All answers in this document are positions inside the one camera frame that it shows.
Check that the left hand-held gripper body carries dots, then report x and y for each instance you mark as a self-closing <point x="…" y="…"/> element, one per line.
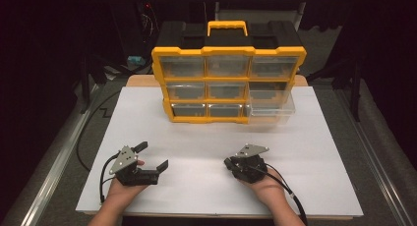
<point x="126" y="160"/>

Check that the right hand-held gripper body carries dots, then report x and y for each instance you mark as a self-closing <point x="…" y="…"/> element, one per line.
<point x="250" y="165"/>

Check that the yellow black drawer organizer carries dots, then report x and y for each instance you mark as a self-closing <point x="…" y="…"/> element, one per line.
<point x="226" y="50"/>

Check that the person's right hand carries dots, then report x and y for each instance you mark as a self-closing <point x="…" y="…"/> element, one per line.
<point x="268" y="190"/>

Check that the person's left hand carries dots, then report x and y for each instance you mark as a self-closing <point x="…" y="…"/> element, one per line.
<point x="123" y="191"/>

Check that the white board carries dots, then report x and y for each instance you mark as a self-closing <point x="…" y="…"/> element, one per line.
<point x="203" y="144"/>

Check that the black stand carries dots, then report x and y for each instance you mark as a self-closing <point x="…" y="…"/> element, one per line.
<point x="355" y="88"/>
<point x="87" y="85"/>

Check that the teal box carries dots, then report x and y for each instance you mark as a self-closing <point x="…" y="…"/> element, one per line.
<point x="136" y="60"/>

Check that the grid of clear drawers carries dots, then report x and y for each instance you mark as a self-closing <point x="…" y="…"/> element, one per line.
<point x="183" y="67"/>

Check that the aluminium rail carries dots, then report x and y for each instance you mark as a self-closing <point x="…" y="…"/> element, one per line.
<point x="55" y="160"/>
<point x="373" y="160"/>

